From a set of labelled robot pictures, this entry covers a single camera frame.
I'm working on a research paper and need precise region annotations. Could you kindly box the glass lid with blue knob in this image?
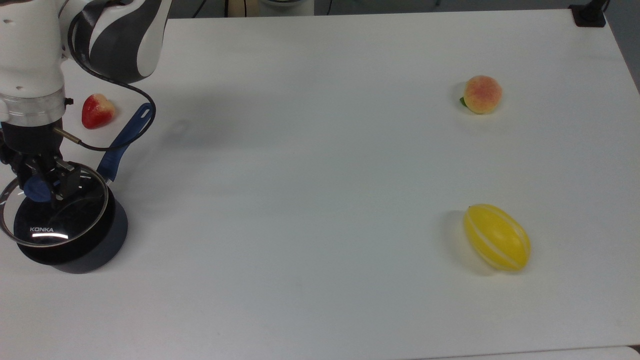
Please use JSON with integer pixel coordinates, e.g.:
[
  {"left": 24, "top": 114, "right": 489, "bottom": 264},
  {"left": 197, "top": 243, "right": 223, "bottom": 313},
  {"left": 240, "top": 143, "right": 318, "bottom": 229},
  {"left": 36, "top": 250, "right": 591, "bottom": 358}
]
[{"left": 0, "top": 162, "right": 110, "bottom": 249}]

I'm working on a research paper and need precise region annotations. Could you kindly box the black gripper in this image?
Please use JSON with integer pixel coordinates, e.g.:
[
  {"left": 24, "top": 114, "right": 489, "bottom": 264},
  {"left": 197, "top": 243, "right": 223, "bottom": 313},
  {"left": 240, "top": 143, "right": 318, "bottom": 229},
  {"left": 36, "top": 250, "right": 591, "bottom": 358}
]
[{"left": 0, "top": 119, "right": 84, "bottom": 203}]

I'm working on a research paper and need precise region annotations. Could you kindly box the red toy strawberry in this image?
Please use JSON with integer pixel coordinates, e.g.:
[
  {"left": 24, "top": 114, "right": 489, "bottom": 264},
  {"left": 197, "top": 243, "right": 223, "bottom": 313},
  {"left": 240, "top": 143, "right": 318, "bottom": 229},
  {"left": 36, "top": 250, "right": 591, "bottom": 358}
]
[{"left": 81, "top": 93, "right": 117, "bottom": 130}]

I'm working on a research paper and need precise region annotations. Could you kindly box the yellow striped toy melon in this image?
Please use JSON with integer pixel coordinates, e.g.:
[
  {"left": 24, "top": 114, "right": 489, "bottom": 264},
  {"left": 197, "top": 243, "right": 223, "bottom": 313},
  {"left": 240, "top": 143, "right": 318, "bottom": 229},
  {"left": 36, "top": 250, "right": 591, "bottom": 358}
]
[{"left": 463, "top": 203, "right": 532, "bottom": 272}]

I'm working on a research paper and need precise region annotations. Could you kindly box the black clamp mount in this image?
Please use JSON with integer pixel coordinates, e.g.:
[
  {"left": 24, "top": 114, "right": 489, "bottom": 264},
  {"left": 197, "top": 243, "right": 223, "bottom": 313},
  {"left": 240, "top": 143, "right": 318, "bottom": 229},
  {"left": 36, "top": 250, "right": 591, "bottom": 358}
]
[{"left": 569, "top": 0, "right": 611, "bottom": 28}]

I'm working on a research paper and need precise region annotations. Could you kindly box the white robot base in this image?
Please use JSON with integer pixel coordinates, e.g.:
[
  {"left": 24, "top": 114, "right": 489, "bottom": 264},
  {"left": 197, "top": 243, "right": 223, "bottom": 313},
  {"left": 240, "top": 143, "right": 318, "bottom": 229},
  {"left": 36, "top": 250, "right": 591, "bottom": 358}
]
[{"left": 259, "top": 0, "right": 315, "bottom": 16}]

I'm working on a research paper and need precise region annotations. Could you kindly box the black saucepan with blue handle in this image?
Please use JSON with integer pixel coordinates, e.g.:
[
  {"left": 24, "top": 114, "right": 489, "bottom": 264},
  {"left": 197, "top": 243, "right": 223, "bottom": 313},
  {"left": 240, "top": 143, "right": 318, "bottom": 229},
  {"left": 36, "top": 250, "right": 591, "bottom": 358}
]
[{"left": 13, "top": 102, "right": 156, "bottom": 275}]

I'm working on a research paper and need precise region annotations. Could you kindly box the toy peach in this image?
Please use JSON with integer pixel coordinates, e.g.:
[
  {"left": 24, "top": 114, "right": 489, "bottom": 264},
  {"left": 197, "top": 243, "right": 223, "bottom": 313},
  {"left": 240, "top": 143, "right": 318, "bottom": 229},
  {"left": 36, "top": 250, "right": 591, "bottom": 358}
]
[{"left": 459, "top": 75, "right": 503, "bottom": 115}]

